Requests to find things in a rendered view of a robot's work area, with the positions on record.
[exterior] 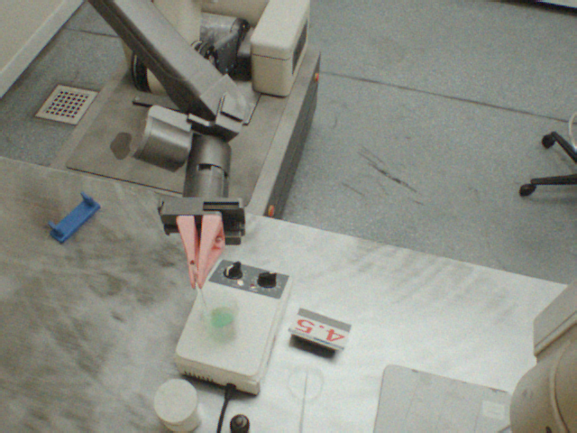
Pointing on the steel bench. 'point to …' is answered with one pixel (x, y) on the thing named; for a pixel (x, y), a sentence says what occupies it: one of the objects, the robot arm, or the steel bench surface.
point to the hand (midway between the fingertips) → (196, 280)
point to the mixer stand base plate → (437, 404)
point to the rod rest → (63, 231)
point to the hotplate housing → (237, 373)
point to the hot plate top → (206, 355)
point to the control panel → (249, 280)
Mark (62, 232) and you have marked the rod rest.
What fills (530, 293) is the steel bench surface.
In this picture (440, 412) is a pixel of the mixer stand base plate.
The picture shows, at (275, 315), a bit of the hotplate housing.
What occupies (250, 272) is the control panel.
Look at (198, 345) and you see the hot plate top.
